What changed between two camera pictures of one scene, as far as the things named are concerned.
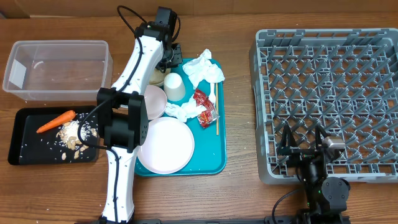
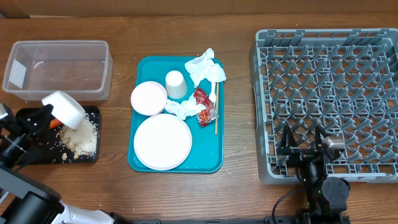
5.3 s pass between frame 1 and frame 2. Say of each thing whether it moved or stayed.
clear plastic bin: stayed
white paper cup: stayed
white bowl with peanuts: moved
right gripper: stayed
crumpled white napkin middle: stayed
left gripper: moved
